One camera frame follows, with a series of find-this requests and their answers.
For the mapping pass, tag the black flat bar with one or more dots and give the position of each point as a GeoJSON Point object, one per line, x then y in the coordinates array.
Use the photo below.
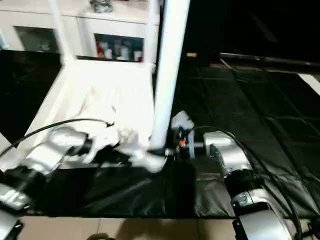
{"type": "Point", "coordinates": [270, 60]}

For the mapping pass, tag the white plastic table top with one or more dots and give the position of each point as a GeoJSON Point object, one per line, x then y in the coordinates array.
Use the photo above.
{"type": "Point", "coordinates": [100, 90]}

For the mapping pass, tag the white cabinet with glass doors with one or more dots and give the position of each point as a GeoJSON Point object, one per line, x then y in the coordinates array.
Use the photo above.
{"type": "Point", "coordinates": [30, 17]}

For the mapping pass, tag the small gold label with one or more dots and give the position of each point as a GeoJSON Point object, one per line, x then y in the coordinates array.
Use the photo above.
{"type": "Point", "coordinates": [191, 54]}

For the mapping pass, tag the red bottle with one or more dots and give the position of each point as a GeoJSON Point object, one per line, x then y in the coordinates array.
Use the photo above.
{"type": "Point", "coordinates": [101, 50]}

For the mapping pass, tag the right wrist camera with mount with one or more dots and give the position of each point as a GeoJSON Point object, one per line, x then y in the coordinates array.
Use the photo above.
{"type": "Point", "coordinates": [182, 121]}

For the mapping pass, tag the black bundle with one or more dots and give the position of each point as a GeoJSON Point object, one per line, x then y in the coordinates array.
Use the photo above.
{"type": "Point", "coordinates": [101, 5]}

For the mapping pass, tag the white board strip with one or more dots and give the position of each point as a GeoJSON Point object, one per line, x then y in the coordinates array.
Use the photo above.
{"type": "Point", "coordinates": [311, 82]}

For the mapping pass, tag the black work mat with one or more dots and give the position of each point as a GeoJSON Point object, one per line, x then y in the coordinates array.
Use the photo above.
{"type": "Point", "coordinates": [250, 110]}

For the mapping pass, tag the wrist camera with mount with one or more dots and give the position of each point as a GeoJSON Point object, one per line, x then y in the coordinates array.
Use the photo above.
{"type": "Point", "coordinates": [182, 121]}
{"type": "Point", "coordinates": [125, 137]}

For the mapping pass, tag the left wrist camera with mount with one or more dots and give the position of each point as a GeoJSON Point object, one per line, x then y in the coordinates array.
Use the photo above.
{"type": "Point", "coordinates": [125, 137]}

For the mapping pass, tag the white plastic table leg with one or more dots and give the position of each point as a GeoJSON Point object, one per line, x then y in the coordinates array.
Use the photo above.
{"type": "Point", "coordinates": [151, 30]}
{"type": "Point", "coordinates": [59, 30]}
{"type": "Point", "coordinates": [170, 65]}

